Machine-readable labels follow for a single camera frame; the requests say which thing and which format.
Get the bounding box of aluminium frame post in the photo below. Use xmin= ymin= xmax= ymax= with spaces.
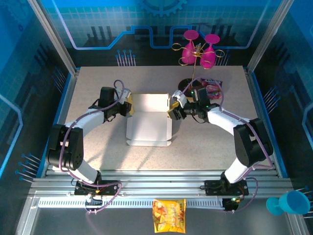
xmin=246 ymin=0 xmax=295 ymax=73
xmin=27 ymin=0 xmax=80 ymax=75

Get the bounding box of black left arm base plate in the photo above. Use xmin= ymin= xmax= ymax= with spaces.
xmin=74 ymin=180 xmax=122 ymax=196

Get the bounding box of gold wire glass rack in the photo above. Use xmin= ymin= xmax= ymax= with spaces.
xmin=172 ymin=43 xmax=225 ymax=95

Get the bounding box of white slotted cable duct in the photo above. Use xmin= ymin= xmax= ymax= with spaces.
xmin=38 ymin=197 xmax=225 ymax=209

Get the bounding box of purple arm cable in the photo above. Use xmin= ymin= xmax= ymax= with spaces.
xmin=58 ymin=79 xmax=126 ymax=216
xmin=182 ymin=77 xmax=274 ymax=213

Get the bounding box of yellow white paper box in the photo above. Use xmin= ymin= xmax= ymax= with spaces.
xmin=125 ymin=93 xmax=173 ymax=147

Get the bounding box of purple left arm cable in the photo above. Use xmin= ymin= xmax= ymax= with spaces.
xmin=58 ymin=79 xmax=126 ymax=216

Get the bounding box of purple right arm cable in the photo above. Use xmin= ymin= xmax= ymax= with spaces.
xmin=182 ymin=77 xmax=274 ymax=213

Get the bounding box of aluminium front frame rail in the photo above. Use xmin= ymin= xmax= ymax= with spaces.
xmin=31 ymin=170 xmax=293 ymax=199

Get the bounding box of pink plastic goblet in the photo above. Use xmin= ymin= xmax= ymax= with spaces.
xmin=200 ymin=33 xmax=221 ymax=70
xmin=181 ymin=29 xmax=200 ymax=66

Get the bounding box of pink red snack packet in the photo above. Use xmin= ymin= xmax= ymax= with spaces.
xmin=200 ymin=77 xmax=224 ymax=100

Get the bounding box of blue plastic goblet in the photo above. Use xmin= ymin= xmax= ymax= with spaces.
xmin=266 ymin=190 xmax=311 ymax=216

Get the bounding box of small controller board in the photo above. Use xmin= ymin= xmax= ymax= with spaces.
xmin=84 ymin=195 xmax=103 ymax=212
xmin=222 ymin=197 xmax=242 ymax=212

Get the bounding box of yellow chips bag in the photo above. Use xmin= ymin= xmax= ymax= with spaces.
xmin=152 ymin=198 xmax=187 ymax=234

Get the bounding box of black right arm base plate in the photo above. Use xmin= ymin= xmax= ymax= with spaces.
xmin=204 ymin=180 xmax=249 ymax=196

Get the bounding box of aluminium side rail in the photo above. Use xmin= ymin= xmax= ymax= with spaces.
xmin=39 ymin=67 xmax=81 ymax=177
xmin=244 ymin=66 xmax=291 ymax=178

